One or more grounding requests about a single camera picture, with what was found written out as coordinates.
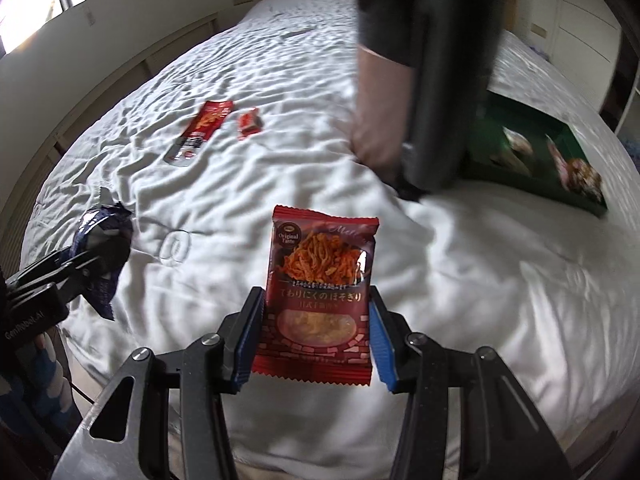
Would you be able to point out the blue and silver snack packet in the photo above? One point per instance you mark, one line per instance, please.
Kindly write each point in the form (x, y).
(100, 220)

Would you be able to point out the red and white snack pouch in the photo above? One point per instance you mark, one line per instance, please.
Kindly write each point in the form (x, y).
(200, 130)

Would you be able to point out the pink cartoon snack packet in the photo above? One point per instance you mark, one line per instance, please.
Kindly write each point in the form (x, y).
(557, 157)

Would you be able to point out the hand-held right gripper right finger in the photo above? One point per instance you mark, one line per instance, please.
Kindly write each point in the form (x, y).
(382, 347)

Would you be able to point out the white wardrobe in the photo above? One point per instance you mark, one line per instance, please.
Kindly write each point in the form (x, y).
(585, 10)

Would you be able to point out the window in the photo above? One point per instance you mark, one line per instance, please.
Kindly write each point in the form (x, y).
(30, 5)

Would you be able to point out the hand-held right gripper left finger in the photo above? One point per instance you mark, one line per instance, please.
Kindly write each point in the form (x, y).
(245, 345)

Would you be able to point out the pink clear candy packet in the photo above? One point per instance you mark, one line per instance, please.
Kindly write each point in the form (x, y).
(516, 141)

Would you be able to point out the brown oatmeal packet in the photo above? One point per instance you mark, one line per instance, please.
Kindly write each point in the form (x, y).
(585, 180)

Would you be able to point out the white bed sheet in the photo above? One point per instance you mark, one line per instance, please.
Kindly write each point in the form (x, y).
(250, 185)

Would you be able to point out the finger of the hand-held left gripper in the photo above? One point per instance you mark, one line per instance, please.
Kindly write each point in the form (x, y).
(85, 275)
(70, 259)

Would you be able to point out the dark red noodle packet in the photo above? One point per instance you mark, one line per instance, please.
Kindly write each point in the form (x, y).
(315, 280)

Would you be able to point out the small red candy packet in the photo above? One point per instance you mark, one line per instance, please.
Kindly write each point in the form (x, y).
(248, 124)

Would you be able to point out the green box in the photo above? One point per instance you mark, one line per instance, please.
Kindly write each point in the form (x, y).
(500, 175)

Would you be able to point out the copper and black electric kettle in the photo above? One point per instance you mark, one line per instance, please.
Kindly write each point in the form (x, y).
(425, 85)

